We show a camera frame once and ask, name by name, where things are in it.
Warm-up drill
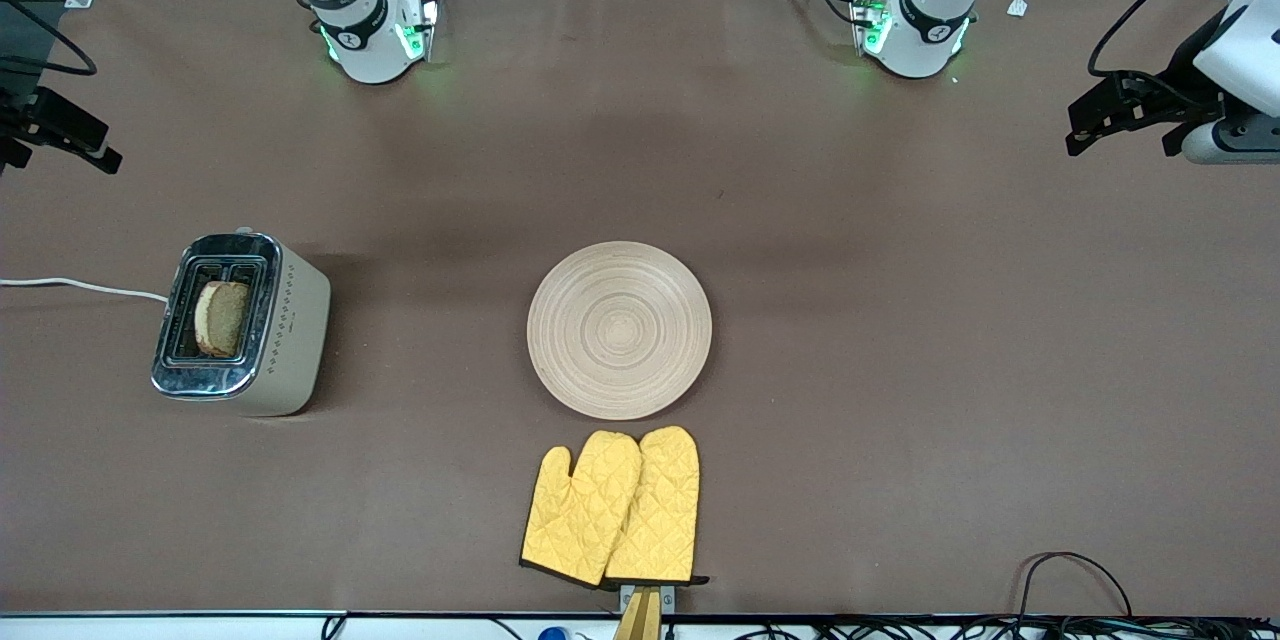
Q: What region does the yellow quilted mitt with thumb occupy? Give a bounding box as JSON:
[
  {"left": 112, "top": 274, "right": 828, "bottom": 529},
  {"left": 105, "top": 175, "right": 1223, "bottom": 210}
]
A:
[{"left": 519, "top": 430, "right": 644, "bottom": 589}]

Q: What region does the white toaster power cable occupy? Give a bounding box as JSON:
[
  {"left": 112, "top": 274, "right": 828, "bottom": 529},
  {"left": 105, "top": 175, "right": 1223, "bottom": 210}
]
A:
[{"left": 0, "top": 276, "right": 170, "bottom": 304}]

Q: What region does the slice of brown toast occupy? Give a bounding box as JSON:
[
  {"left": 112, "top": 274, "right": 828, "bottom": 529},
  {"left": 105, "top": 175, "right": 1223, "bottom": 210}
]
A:
[{"left": 193, "top": 280, "right": 253, "bottom": 360}]

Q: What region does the black looped floor cable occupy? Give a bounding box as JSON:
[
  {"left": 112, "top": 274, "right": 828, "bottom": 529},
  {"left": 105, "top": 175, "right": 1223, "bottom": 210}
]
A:
[{"left": 1017, "top": 551, "right": 1135, "bottom": 622}]

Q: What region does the black cable bundle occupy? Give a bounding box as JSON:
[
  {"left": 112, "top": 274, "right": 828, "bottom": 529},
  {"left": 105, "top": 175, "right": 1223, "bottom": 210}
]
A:
[{"left": 735, "top": 614, "right": 1280, "bottom": 640}]

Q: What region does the wooden stick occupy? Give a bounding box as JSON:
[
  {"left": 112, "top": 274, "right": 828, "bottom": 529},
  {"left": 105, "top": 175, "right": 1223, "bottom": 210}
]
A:
[{"left": 612, "top": 588, "right": 663, "bottom": 640}]

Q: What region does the yellow quilted oven mitt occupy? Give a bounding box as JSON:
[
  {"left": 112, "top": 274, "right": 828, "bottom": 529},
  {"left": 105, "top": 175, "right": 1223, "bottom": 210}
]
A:
[{"left": 603, "top": 425, "right": 711, "bottom": 589}]

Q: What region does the small metal bracket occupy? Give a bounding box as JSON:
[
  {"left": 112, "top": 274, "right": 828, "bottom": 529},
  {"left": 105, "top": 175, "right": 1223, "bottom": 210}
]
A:
[{"left": 619, "top": 582, "right": 677, "bottom": 614}]

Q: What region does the cream and chrome toaster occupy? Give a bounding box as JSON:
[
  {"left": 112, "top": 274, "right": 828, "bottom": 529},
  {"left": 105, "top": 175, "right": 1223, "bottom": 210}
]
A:
[{"left": 151, "top": 227, "right": 332, "bottom": 418}]

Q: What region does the round wooden plate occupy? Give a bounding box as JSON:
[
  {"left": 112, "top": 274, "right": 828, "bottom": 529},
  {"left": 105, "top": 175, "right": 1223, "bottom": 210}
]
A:
[{"left": 526, "top": 240, "right": 714, "bottom": 422}]

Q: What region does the brown table cover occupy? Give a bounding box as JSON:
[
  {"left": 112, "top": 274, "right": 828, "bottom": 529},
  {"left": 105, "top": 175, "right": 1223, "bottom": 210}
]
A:
[{"left": 0, "top": 0, "right": 1280, "bottom": 619}]

